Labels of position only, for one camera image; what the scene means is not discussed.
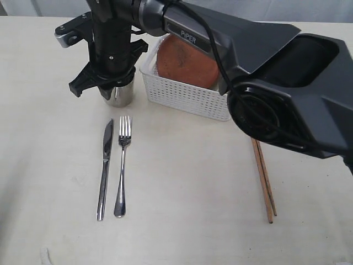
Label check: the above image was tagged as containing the shiny steel cup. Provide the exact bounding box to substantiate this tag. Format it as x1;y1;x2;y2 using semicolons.
104;71;135;108

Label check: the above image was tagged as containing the silver table knife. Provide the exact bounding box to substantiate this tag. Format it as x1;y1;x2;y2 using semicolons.
97;119;114;221

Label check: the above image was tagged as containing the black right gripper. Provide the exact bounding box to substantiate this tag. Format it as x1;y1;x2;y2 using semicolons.
69;16;148;100

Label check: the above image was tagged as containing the white plastic perforated basket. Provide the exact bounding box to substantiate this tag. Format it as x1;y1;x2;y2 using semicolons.
140;36;231;121

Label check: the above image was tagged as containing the wooden chopstick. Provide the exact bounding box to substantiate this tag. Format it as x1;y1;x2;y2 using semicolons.
251;138;273;224
257;140;277;216

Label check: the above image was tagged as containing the silver metal fork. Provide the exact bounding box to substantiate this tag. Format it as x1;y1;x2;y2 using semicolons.
114;115;132;218

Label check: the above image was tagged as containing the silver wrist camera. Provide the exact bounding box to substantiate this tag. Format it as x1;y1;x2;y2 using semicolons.
55;12;93;48

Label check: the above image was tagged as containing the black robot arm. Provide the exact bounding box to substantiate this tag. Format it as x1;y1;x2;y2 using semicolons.
55;1;352;167

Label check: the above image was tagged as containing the brown round plate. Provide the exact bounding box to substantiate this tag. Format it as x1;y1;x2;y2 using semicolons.
156;35;219;89

